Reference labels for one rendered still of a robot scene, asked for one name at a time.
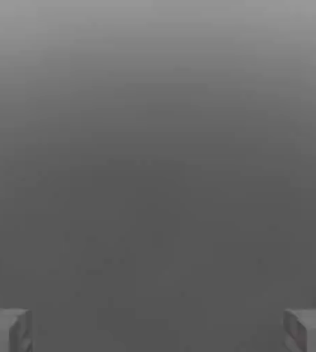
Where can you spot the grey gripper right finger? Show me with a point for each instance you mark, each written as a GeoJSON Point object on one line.
{"type": "Point", "coordinates": [309, 330]}

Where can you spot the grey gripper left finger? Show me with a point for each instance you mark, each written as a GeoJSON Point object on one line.
{"type": "Point", "coordinates": [6, 330]}

